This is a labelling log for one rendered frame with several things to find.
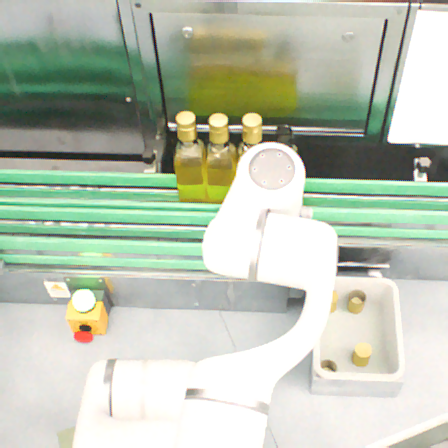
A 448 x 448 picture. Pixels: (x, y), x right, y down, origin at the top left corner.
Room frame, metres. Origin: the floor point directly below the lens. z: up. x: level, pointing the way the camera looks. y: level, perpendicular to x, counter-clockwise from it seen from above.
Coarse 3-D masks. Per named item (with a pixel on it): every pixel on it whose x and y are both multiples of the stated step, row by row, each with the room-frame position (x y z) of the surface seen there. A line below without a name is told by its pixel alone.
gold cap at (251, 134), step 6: (252, 114) 0.86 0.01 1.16; (246, 120) 0.84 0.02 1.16; (252, 120) 0.84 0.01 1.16; (258, 120) 0.84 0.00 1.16; (246, 126) 0.83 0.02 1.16; (252, 126) 0.83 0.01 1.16; (258, 126) 0.83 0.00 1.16; (246, 132) 0.83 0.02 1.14; (252, 132) 0.83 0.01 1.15; (258, 132) 0.83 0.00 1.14; (246, 138) 0.83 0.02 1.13; (252, 138) 0.83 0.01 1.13; (258, 138) 0.83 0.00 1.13
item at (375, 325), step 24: (336, 288) 0.71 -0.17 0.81; (360, 288) 0.71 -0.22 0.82; (384, 288) 0.70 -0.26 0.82; (336, 312) 0.68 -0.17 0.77; (360, 312) 0.68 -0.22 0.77; (384, 312) 0.68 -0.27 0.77; (336, 336) 0.62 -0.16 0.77; (360, 336) 0.62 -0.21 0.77; (384, 336) 0.62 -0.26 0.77; (336, 360) 0.57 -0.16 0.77; (384, 360) 0.57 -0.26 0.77
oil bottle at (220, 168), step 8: (232, 144) 0.86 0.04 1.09; (208, 152) 0.83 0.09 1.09; (224, 152) 0.83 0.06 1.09; (232, 152) 0.84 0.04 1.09; (208, 160) 0.82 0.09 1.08; (216, 160) 0.82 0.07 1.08; (224, 160) 0.82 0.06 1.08; (232, 160) 0.82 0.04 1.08; (208, 168) 0.82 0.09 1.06; (216, 168) 0.81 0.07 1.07; (224, 168) 0.81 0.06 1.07; (232, 168) 0.81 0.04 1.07; (208, 176) 0.82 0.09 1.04; (216, 176) 0.81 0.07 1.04; (224, 176) 0.81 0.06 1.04; (232, 176) 0.81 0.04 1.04; (208, 184) 0.82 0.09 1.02; (216, 184) 0.82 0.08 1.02; (224, 184) 0.81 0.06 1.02; (208, 192) 0.82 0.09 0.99; (216, 192) 0.82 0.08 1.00; (224, 192) 0.81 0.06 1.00; (208, 200) 0.82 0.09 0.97; (216, 200) 0.82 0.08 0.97
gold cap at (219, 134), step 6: (216, 114) 0.86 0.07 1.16; (222, 114) 0.86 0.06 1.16; (210, 120) 0.84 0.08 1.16; (216, 120) 0.84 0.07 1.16; (222, 120) 0.84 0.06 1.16; (210, 126) 0.83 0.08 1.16; (216, 126) 0.83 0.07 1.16; (222, 126) 0.83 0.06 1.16; (210, 132) 0.83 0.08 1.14; (216, 132) 0.83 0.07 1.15; (222, 132) 0.83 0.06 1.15; (228, 132) 0.84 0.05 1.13; (210, 138) 0.83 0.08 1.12; (216, 138) 0.83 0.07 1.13; (222, 138) 0.83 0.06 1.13; (228, 138) 0.84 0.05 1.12
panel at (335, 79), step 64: (192, 0) 0.97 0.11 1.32; (256, 0) 0.96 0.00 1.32; (320, 0) 0.96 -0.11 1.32; (384, 0) 0.96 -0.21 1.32; (192, 64) 0.97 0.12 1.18; (256, 64) 0.97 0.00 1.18; (320, 64) 0.96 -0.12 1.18; (384, 64) 0.95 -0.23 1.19; (320, 128) 0.96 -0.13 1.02; (384, 128) 0.95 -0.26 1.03
